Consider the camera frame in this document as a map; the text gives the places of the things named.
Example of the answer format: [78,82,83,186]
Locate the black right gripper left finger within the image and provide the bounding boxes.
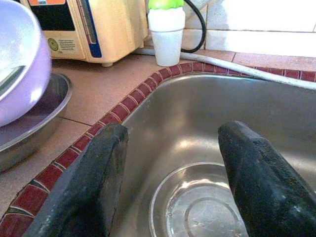
[23,122,129,237]

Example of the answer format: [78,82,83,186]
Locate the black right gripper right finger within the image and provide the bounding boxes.
[217,120,316,237]

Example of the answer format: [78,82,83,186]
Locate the shallow stainless steel dish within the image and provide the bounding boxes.
[0,73,73,172]

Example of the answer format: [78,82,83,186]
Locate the purple plastic bowl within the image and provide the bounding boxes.
[0,0,53,128]

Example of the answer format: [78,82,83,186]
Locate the deep stainless steel bowl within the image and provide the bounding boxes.
[149,161,250,237]

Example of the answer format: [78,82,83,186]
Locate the stainless steel sink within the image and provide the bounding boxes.
[111,74,316,237]

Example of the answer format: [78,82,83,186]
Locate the green white plastic tongs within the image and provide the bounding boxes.
[0,65,25,98]

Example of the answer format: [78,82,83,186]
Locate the cream water ionizer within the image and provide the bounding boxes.
[19,0,149,67]

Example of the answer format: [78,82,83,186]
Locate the small white bottle green cap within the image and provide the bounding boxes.
[147,0,186,67]

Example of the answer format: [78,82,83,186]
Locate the grey drain hose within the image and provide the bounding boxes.
[134,48,316,90]

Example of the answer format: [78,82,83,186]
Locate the black power cable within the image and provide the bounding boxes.
[181,0,207,54]

